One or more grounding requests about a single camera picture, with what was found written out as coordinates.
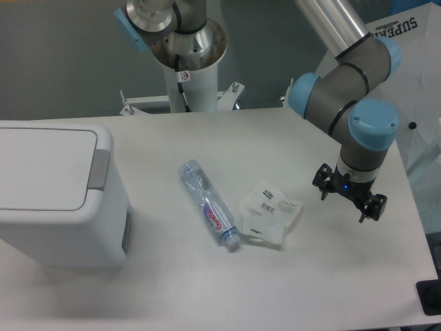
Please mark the black device at edge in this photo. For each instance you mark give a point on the black device at edge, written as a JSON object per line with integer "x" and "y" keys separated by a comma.
{"x": 429, "y": 295}

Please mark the white superior umbrella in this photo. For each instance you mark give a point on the white superior umbrella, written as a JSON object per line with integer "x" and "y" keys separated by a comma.
{"x": 410, "y": 86}

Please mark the white trash can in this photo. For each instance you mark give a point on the white trash can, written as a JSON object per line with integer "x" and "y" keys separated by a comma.
{"x": 94, "y": 236}

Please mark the clear plastic packaging bag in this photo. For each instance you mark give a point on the clear plastic packaging bag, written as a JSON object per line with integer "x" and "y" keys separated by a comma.
{"x": 266, "y": 213}

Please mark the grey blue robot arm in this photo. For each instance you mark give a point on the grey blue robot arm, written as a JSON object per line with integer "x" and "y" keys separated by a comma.
{"x": 144, "y": 22}

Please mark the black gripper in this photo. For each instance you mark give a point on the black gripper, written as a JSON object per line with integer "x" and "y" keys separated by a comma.
{"x": 353, "y": 185}

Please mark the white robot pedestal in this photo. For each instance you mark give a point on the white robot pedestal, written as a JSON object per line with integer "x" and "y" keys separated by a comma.
{"x": 190, "y": 67}

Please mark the clear plastic water bottle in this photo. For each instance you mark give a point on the clear plastic water bottle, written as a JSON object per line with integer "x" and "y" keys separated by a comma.
{"x": 207, "y": 199}

